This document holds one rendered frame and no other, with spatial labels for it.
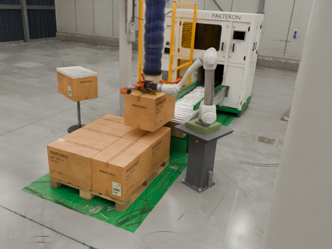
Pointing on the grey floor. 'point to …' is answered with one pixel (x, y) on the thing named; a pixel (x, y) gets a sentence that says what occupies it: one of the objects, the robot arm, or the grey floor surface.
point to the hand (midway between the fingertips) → (142, 84)
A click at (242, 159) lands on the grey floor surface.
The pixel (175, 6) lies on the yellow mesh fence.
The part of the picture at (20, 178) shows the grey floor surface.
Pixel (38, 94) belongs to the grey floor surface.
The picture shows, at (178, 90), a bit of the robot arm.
